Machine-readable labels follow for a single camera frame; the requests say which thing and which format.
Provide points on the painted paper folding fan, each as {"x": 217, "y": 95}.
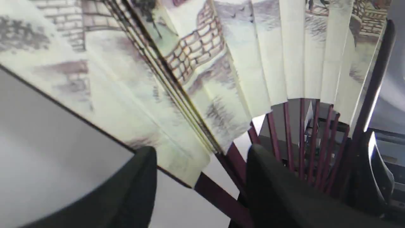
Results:
{"x": 186, "y": 78}

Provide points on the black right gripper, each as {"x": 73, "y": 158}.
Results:
{"x": 375, "y": 176}

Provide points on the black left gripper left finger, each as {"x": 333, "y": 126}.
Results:
{"x": 125, "y": 200}

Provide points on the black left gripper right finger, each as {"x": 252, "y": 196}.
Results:
{"x": 279, "y": 199}

